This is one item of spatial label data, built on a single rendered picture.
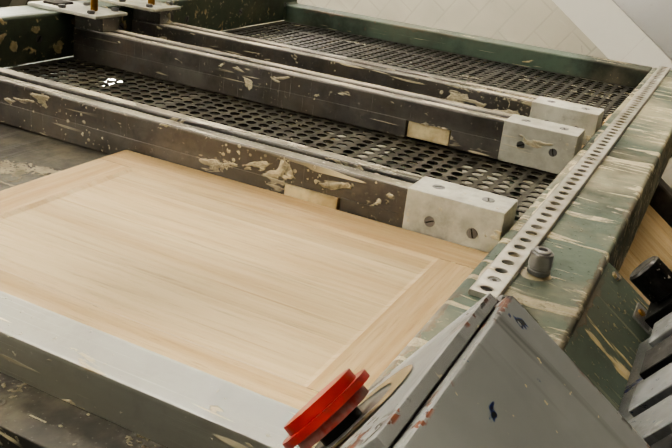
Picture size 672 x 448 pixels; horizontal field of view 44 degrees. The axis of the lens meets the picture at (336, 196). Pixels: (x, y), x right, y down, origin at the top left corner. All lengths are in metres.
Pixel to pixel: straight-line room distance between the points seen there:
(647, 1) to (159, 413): 0.45
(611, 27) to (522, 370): 4.56
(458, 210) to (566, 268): 0.16
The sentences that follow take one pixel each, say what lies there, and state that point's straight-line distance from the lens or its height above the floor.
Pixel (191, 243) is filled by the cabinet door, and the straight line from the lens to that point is 0.95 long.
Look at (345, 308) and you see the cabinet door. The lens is 0.84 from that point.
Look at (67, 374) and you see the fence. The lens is 0.70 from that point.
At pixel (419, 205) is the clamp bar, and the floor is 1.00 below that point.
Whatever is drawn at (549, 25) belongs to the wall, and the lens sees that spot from 6.39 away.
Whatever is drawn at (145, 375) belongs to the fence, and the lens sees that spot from 0.67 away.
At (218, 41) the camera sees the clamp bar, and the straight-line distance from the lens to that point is 1.89.
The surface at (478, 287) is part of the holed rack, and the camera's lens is 0.83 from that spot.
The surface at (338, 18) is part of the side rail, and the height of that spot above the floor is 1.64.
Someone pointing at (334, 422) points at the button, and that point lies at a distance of 0.30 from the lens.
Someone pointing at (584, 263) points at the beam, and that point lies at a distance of 0.96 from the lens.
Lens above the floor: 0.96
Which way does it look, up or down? 7 degrees up
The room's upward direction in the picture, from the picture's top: 42 degrees counter-clockwise
